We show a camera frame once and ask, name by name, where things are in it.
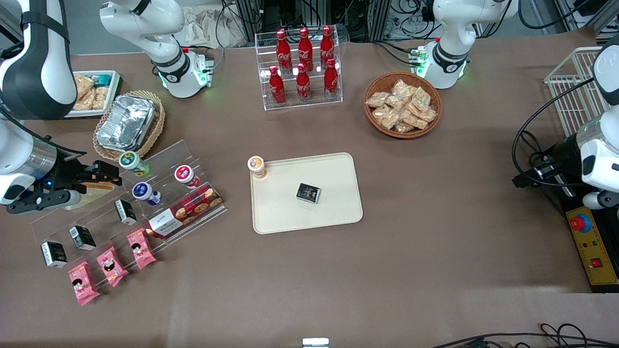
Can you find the red cookie box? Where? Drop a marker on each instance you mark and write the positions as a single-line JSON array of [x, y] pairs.
[[188, 210]]

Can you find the grey metal bar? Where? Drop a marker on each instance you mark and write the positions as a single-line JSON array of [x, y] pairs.
[[7, 31]]

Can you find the small black box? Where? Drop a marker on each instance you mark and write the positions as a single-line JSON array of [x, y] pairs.
[[54, 254], [82, 238], [308, 193], [125, 212]]

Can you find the light woven basket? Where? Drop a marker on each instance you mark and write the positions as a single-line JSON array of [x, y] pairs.
[[157, 123]]

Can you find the wrapped brown bread sandwich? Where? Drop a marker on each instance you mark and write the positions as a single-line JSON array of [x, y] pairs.
[[83, 89], [100, 98]]

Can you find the yellow emergency stop box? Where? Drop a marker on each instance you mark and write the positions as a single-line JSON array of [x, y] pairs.
[[595, 251]]

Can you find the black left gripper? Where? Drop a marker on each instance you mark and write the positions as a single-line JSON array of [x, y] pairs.
[[564, 151]]

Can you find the round brown wicker basket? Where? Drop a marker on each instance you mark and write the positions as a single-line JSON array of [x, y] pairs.
[[375, 123]]

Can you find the silver foil container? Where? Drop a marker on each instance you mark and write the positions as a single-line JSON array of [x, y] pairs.
[[125, 123]]

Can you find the red cola bottle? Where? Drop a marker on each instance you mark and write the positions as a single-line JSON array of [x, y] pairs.
[[305, 50], [331, 82], [283, 53], [327, 48], [303, 86], [277, 89]]

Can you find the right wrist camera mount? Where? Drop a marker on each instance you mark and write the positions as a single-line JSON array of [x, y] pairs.
[[38, 200]]

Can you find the teal packet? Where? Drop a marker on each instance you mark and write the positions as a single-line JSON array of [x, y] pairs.
[[103, 79]]

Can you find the orange lid drink bottle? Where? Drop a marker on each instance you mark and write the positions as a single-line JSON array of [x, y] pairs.
[[256, 165]]

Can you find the red lid drink bottle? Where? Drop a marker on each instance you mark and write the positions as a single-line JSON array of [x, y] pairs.
[[184, 174]]

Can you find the clear acrylic bottle rack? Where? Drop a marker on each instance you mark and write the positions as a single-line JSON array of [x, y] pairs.
[[314, 104]]

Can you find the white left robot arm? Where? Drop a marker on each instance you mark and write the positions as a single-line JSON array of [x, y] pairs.
[[454, 29]]

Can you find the small silver metal object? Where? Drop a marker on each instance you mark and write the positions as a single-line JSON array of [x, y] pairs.
[[315, 343]]

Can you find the tan snack packet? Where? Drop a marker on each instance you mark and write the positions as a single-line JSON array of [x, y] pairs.
[[404, 127], [428, 115], [387, 117], [404, 89], [377, 99], [415, 120], [421, 98]]

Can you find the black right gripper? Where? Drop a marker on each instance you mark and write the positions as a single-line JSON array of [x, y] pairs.
[[69, 170]]

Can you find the dark equipment rack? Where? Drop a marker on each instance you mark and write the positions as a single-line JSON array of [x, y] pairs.
[[290, 14]]

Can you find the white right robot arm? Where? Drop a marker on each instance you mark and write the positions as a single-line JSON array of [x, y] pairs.
[[162, 29]]

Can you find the pink snack packet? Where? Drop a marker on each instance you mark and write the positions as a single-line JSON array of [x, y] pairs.
[[141, 249], [83, 284], [112, 267]]

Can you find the beige plastic tray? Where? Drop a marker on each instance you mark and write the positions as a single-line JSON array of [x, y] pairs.
[[309, 217]]

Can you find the white rectangular tray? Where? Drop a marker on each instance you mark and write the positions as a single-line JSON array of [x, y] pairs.
[[115, 89]]

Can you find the blue lid drink bottle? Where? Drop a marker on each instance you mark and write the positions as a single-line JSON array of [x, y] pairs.
[[142, 191]]

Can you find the green lid drink bottle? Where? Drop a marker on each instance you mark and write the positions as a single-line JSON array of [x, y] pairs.
[[129, 160]]

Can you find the clear acrylic stepped shelf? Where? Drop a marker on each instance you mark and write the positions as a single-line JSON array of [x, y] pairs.
[[164, 157]]

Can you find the crumpled beige cloth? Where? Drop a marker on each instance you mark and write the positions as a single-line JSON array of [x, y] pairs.
[[208, 26]]

